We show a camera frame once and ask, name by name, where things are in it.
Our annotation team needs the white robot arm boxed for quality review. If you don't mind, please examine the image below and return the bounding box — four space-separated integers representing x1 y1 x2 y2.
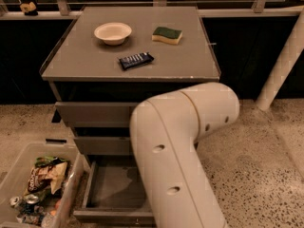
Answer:
130 83 239 228

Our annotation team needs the grey drawer cabinet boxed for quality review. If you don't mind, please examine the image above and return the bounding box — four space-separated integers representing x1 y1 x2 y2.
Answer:
39 5 221 182

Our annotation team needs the grey middle drawer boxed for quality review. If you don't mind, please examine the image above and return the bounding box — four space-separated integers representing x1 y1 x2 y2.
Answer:
74 137 132 156

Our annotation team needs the grey drawer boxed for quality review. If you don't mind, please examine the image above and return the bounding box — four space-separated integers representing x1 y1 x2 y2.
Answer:
73 156 156 228
74 137 132 156
55 102 137 127

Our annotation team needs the grey top drawer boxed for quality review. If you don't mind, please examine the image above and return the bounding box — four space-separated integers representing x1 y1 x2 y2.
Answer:
55 102 137 127

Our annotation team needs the grey bottom drawer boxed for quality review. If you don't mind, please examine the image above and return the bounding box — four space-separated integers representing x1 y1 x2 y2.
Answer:
73 156 156 228

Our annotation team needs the blue soda can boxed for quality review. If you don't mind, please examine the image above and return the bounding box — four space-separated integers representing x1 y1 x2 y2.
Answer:
24 194 40 213

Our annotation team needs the dark blue snack bar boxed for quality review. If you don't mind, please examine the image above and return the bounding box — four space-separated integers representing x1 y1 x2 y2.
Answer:
119 52 154 70

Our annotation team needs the green yellow sponge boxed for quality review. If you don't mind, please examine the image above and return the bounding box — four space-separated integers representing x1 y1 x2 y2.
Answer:
152 27 182 45

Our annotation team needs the brown chip bag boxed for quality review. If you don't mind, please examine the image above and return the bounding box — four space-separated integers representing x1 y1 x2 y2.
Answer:
28 162 67 194

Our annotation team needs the green chip bag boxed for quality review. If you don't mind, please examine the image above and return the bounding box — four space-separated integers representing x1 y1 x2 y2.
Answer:
34 156 68 167

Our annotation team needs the clear plastic bin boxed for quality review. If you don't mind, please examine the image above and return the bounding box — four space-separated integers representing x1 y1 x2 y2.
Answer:
0 142 84 228

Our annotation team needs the white diagonal pillar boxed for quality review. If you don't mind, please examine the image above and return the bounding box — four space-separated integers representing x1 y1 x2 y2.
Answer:
256 9 304 111

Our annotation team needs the small tan black object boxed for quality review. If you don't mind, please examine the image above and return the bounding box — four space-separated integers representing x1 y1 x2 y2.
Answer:
20 2 38 16

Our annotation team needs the metal window railing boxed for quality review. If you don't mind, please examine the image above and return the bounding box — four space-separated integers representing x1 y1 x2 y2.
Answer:
0 0 304 21

